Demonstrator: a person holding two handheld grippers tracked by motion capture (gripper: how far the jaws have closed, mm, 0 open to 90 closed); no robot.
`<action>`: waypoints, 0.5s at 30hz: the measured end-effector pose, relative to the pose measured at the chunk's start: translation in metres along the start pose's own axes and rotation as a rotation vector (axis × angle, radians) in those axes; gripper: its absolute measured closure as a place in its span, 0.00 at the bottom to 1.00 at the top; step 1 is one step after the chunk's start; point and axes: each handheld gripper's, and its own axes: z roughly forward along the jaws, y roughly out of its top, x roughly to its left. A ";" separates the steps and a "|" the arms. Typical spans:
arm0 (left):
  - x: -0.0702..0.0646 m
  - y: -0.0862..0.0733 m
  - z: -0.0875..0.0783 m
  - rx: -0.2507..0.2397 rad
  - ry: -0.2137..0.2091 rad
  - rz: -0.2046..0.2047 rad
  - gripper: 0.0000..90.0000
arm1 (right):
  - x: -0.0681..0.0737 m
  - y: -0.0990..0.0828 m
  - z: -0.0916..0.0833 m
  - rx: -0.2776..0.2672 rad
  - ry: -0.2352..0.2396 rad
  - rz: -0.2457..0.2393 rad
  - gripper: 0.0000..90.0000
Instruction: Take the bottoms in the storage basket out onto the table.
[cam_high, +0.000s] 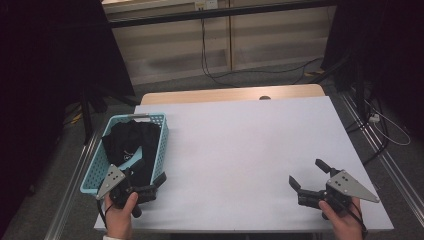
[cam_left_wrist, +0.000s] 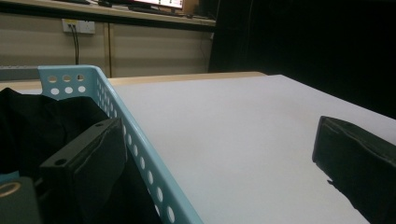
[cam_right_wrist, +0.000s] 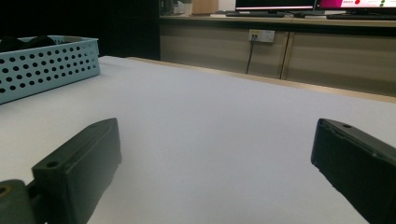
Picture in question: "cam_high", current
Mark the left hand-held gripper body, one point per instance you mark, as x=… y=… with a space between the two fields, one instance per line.
x=115 y=181

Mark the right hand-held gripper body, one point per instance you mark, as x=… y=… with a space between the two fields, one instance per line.
x=346 y=186

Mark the light blue plastic basket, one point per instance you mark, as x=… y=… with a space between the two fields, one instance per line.
x=96 y=170

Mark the black pants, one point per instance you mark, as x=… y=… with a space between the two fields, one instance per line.
x=133 y=138

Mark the person's right hand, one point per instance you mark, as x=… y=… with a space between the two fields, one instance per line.
x=346 y=225

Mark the person's left hand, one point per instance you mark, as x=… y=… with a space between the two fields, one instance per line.
x=119 y=221

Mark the white plug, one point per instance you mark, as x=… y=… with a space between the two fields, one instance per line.
x=374 y=118

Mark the white table cover board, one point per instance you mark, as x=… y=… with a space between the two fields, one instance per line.
x=233 y=150

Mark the black metal stand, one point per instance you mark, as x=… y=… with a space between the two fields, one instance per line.
x=87 y=116
x=360 y=93

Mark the dark round table grommet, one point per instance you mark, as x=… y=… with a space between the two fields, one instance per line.
x=265 y=97

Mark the light wooden table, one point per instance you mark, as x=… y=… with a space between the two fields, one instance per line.
x=216 y=95

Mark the black curtain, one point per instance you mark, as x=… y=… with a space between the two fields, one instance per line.
x=386 y=50
x=40 y=83

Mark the black metal beam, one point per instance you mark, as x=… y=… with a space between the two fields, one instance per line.
x=216 y=13

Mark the aluminium floor rail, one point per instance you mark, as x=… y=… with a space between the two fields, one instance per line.
x=393 y=166
x=71 y=190

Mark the white wall socket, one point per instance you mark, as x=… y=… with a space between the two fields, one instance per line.
x=206 y=4

